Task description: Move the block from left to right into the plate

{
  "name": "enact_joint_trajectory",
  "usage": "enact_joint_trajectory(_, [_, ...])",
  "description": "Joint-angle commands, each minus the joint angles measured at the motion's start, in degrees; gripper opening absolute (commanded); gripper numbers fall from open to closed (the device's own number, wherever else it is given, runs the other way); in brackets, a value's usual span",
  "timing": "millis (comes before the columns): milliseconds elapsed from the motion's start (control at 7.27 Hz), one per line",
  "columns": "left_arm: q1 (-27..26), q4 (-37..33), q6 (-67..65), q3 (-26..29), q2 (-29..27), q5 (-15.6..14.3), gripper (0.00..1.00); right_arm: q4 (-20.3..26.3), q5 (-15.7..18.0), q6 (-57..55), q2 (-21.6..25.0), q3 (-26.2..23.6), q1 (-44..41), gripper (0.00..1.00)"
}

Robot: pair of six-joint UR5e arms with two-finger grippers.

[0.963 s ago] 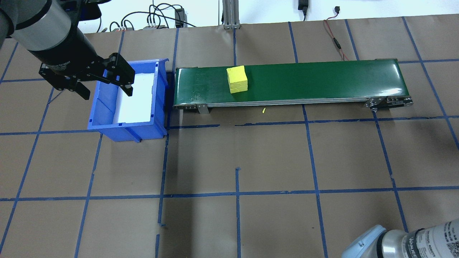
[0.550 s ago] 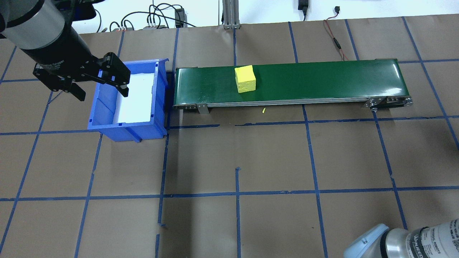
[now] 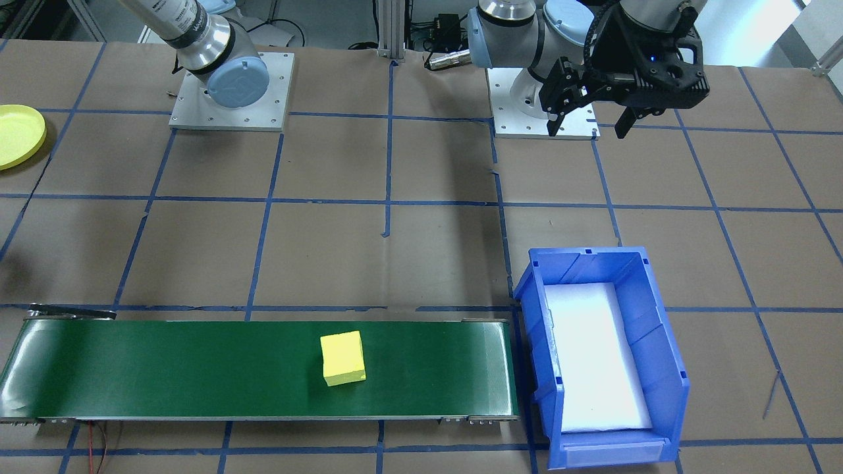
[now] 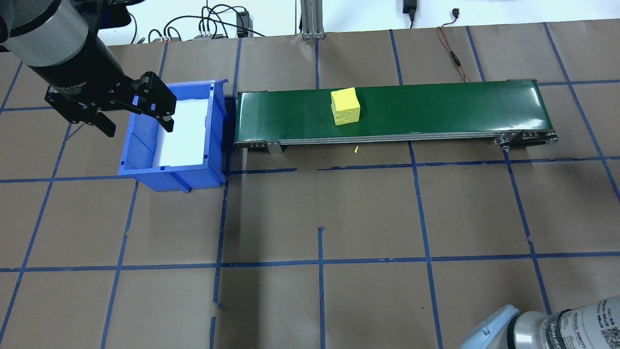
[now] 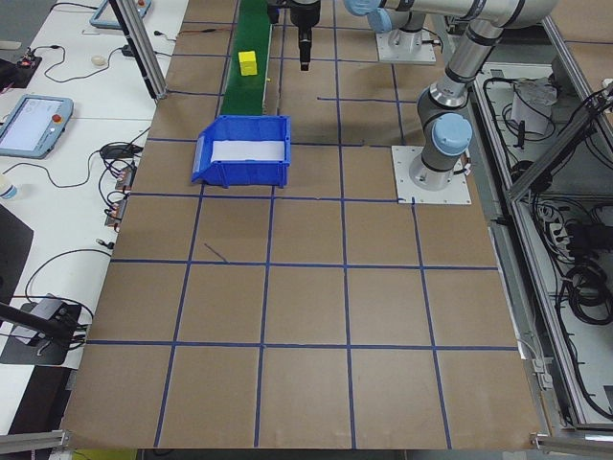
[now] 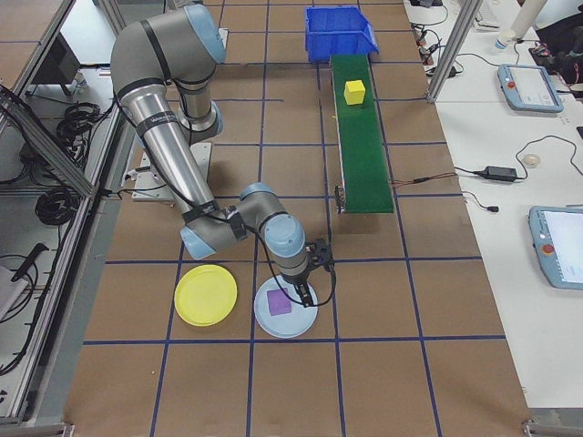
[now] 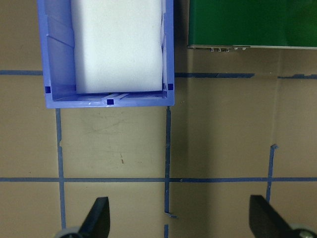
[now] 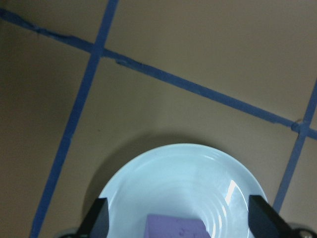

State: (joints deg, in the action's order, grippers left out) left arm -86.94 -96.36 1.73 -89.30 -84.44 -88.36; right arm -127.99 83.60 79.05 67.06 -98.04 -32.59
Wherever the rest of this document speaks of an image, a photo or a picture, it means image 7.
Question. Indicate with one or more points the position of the blue plastic bin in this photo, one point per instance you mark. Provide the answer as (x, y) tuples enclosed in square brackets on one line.
[(59, 62)]

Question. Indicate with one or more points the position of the green conveyor belt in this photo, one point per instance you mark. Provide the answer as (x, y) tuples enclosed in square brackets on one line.
[(247, 22)]

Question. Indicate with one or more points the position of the white foam pad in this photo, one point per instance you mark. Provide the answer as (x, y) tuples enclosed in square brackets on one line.
[(119, 44)]

